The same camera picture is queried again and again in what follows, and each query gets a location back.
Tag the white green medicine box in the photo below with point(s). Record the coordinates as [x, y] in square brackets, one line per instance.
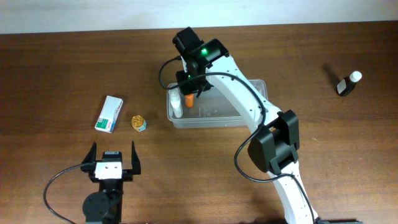
[109, 114]

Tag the dark bottle with white cap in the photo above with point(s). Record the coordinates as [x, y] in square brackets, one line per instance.
[348, 84]

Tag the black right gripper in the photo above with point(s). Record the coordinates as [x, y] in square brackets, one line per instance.
[188, 86]

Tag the clear plastic container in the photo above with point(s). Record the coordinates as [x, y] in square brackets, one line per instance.
[229, 103]

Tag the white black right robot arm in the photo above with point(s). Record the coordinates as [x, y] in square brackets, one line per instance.
[274, 140]

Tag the small gold-lidded balm jar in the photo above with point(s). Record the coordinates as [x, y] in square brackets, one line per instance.
[138, 123]

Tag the orange tube with white cap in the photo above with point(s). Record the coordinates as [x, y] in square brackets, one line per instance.
[189, 100]

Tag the white lotion bottle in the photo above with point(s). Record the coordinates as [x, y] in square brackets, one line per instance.
[175, 102]

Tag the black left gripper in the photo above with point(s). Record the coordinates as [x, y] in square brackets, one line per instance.
[130, 177]

